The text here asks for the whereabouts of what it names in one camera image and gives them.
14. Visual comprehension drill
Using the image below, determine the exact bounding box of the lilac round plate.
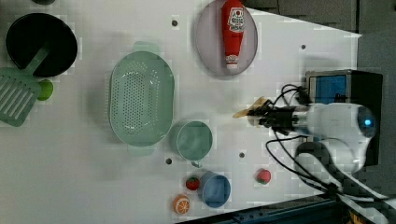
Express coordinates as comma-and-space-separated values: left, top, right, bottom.
194, 0, 258, 78

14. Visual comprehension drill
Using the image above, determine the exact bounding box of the green perforated colander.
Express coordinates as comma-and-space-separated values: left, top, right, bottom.
108, 41, 175, 157

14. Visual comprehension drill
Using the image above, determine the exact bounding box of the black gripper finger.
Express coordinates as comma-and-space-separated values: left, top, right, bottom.
247, 105, 272, 117
247, 118, 270, 127

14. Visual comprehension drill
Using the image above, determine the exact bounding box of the green spatula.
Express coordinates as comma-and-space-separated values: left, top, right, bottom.
0, 47, 49, 127

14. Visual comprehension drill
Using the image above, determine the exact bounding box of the red ketchup bottle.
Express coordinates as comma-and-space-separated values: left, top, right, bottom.
221, 0, 245, 70

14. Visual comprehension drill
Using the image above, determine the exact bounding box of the blue cup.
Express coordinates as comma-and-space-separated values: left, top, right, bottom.
198, 171, 232, 208

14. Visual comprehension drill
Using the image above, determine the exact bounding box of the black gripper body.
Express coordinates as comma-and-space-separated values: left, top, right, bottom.
264, 106, 296, 134

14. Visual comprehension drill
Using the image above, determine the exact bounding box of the orange slice toy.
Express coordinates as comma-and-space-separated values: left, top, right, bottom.
172, 194, 190, 215

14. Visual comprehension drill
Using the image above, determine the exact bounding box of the lime green cup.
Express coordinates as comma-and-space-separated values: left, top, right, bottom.
37, 79, 54, 101

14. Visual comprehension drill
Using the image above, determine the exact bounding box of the small red toy strawberry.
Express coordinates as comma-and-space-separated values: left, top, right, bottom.
185, 176, 200, 190

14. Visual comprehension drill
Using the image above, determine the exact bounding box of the black round pan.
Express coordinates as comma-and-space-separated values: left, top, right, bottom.
6, 13, 78, 77

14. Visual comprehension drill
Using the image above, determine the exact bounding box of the black toaster oven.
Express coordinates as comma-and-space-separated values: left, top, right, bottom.
305, 69, 383, 166

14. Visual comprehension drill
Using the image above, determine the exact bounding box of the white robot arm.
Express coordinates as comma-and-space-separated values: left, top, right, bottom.
240, 98, 395, 217

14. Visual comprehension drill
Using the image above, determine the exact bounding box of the green mug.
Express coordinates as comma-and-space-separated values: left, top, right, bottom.
170, 120, 213, 168

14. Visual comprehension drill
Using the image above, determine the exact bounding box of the yellow plush banana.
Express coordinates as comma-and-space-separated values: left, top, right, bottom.
233, 96, 267, 119

